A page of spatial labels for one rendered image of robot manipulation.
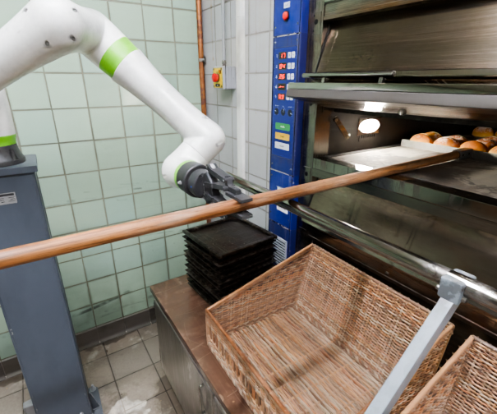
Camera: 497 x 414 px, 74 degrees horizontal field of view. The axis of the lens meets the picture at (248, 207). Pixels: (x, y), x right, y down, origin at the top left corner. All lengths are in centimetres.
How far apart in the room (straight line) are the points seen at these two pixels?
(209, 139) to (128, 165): 94
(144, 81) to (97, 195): 98
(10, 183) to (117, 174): 73
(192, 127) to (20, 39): 44
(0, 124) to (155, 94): 49
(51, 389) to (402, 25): 174
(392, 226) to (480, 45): 51
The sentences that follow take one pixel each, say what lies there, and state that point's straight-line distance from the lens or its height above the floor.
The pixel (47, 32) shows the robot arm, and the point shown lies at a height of 155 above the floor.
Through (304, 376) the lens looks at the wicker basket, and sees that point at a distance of 117.
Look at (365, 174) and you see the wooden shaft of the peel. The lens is 98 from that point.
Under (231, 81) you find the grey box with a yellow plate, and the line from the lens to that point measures 166.
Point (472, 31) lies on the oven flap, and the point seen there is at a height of 155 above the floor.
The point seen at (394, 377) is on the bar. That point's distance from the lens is 59.
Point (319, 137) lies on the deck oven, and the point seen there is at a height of 125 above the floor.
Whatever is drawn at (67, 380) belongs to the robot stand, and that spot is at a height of 32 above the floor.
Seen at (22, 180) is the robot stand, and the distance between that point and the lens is 126.
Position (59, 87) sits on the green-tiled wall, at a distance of 179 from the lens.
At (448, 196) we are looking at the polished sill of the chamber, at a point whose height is 117.
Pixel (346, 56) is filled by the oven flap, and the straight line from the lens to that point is 116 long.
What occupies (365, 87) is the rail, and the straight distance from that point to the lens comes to 92.
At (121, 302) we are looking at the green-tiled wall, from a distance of 219.
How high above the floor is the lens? 145
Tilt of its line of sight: 21 degrees down
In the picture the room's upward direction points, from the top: straight up
